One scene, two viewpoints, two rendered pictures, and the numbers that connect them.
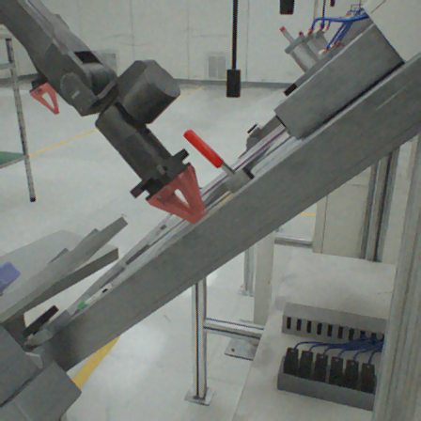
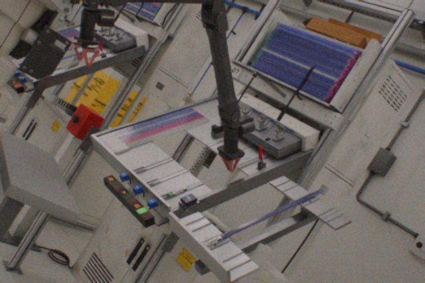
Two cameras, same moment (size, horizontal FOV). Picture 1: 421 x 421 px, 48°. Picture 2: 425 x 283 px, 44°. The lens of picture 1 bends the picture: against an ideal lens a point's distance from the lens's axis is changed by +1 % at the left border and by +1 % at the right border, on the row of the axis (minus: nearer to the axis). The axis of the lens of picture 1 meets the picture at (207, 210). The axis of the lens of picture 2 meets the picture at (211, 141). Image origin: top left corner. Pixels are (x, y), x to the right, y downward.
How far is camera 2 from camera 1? 197 cm
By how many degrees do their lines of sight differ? 64
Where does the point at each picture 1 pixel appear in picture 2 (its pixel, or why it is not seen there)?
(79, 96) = (236, 121)
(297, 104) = (282, 149)
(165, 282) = (236, 191)
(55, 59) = (234, 105)
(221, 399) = (26, 270)
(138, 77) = (250, 122)
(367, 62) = (297, 146)
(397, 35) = (307, 145)
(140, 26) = not seen: outside the picture
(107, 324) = (209, 204)
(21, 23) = (229, 87)
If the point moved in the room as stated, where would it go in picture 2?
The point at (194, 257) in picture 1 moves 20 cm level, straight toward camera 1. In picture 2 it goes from (248, 185) to (290, 214)
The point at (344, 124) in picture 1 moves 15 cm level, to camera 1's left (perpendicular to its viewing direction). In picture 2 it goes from (294, 161) to (284, 153)
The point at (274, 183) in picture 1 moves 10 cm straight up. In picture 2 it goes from (276, 170) to (290, 149)
